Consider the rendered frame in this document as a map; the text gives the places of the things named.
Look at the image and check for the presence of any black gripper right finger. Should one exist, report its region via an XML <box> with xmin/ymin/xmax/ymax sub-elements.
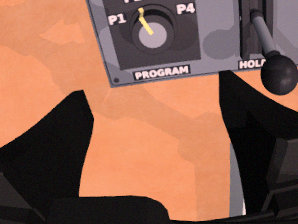
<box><xmin>218</xmin><ymin>70</ymin><xmax>298</xmax><ymax>218</ymax></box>

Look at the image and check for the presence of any black angled console housing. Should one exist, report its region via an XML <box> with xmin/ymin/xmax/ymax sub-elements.
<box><xmin>85</xmin><ymin>0</ymin><xmax>298</xmax><ymax>96</ymax></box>

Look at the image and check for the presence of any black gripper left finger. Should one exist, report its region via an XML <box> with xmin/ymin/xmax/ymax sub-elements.
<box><xmin>0</xmin><ymin>90</ymin><xmax>94</xmax><ymax>224</ymax></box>

